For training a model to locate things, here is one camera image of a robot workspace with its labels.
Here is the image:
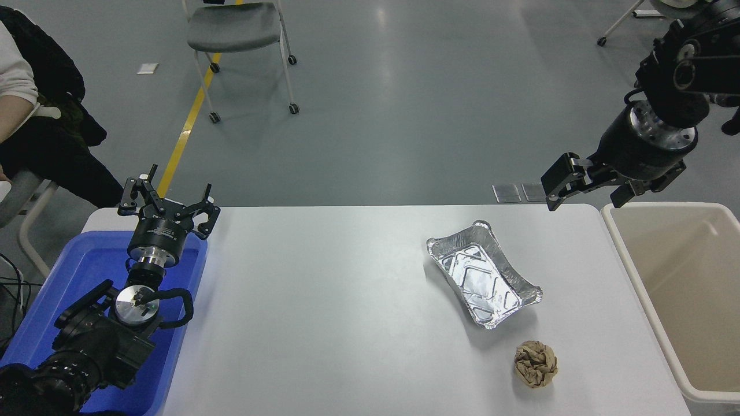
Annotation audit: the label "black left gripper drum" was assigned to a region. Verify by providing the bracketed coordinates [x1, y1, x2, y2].
[127, 209, 195, 256]

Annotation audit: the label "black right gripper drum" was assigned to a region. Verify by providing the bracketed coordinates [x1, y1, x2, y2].
[590, 107, 689, 192]

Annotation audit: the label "rectangular foil tray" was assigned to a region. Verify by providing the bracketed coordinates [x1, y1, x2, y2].
[427, 220, 543, 330]

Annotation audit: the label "blue plastic tray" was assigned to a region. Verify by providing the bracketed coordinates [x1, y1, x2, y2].
[0, 231, 209, 416]

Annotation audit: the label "large pale plastic bin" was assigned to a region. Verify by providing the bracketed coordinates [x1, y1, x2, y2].
[600, 202, 740, 416]

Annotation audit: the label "person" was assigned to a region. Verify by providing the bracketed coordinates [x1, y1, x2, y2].
[0, 6, 125, 209]
[720, 106, 740, 137]

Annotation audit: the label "crumpled tan paper ball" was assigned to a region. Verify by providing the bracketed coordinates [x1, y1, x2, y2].
[514, 340, 558, 389]

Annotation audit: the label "grey chair on castors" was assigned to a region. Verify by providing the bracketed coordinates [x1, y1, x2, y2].
[182, 0, 299, 124]

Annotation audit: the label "white-frame chair on castors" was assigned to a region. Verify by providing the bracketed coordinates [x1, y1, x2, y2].
[597, 0, 645, 47]

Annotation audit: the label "grey seat white-frame chair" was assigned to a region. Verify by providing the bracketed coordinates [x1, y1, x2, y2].
[0, 170, 58, 279]

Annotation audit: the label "black cables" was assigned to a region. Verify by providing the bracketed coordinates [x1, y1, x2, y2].
[0, 254, 28, 347]

